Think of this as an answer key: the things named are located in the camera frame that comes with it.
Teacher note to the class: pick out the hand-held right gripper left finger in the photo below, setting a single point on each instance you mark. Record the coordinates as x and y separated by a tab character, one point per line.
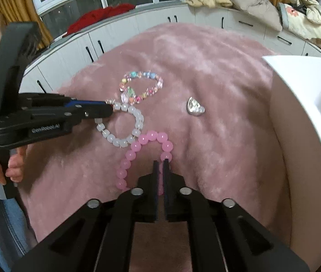
156	175

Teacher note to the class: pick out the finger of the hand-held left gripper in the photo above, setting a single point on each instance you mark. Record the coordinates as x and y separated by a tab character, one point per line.
98	114
92	104

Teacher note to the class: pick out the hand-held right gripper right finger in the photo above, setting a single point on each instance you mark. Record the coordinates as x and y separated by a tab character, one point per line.
166	175

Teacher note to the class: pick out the white box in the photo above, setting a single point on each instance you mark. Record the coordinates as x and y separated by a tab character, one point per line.
305	124

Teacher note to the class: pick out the red cloth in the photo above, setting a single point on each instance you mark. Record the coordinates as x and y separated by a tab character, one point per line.
101	15

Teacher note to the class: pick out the white cabinet row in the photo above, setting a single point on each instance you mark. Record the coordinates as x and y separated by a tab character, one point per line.
154	19

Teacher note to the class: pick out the pink fluffy blanket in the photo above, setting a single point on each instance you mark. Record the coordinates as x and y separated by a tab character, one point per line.
200	68

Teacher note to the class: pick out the person's jeans leg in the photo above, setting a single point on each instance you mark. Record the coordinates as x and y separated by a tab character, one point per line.
4	232

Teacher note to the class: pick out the yellow curtain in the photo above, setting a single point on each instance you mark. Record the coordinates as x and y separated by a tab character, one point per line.
13	2

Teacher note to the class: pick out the beige clothing pile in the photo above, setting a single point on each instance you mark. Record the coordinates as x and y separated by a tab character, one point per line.
248	0

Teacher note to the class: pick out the floral cushion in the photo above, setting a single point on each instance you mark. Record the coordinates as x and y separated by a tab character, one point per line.
299	22

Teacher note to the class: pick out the cream crumpled cloth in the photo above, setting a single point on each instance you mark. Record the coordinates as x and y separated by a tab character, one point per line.
313	8

